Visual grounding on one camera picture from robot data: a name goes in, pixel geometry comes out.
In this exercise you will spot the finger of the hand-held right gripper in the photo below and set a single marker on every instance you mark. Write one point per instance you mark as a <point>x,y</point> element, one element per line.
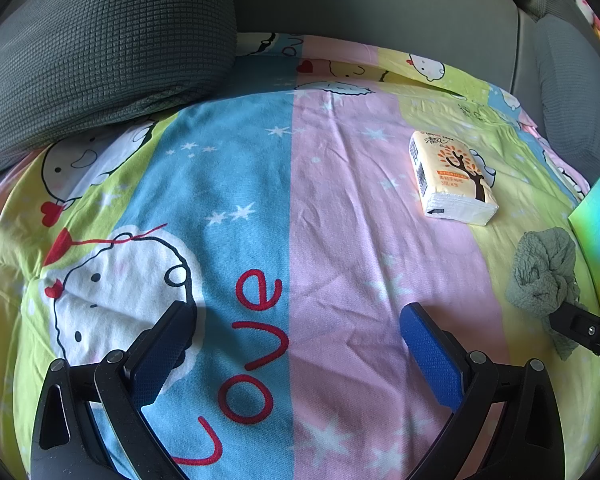
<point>587,331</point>

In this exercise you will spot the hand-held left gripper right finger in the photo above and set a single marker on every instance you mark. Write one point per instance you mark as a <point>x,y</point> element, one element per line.
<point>430,355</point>

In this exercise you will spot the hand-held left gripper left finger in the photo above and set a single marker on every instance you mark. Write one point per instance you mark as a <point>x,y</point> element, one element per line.
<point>160,355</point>

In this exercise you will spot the sage green crinkled cloth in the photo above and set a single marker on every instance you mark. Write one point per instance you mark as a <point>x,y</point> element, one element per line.
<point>540,270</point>

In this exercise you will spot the yellow tissue pack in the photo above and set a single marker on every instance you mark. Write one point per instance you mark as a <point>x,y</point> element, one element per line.
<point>455,180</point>

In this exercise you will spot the cartoon printed blanket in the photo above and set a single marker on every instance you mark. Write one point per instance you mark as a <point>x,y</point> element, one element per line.
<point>330,260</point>

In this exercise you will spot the grey throw pillow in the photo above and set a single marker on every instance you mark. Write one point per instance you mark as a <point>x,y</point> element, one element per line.
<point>95,50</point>
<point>565,100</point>

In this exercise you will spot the grey sofa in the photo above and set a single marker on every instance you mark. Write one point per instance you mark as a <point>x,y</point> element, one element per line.
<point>370,5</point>

